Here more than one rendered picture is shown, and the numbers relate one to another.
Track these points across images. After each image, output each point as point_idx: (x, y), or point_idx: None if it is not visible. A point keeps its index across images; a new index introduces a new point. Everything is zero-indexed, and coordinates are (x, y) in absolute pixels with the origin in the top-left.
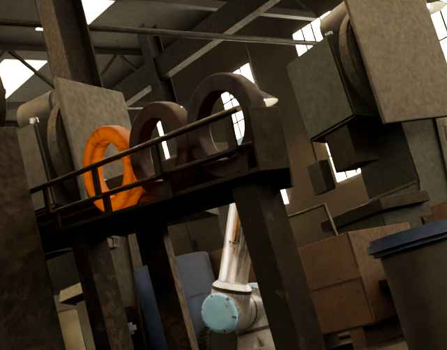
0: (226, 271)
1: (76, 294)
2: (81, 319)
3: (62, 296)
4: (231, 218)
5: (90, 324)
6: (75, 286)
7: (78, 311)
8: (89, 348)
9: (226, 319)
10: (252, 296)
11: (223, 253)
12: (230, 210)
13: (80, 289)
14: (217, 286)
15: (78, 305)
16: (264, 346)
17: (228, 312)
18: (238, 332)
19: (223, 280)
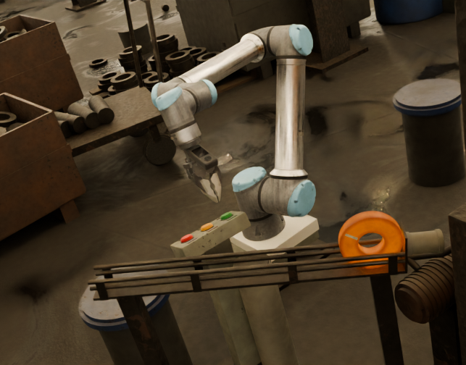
0: (300, 159)
1: (227, 238)
2: (214, 266)
3: (194, 252)
4: (298, 108)
5: (230, 266)
6: (218, 230)
7: (209, 260)
8: (225, 295)
9: (311, 200)
10: None
11: (293, 144)
12: (295, 101)
13: (234, 229)
14: (300, 175)
15: (209, 253)
16: (283, 217)
17: (313, 195)
18: (264, 216)
19: (298, 168)
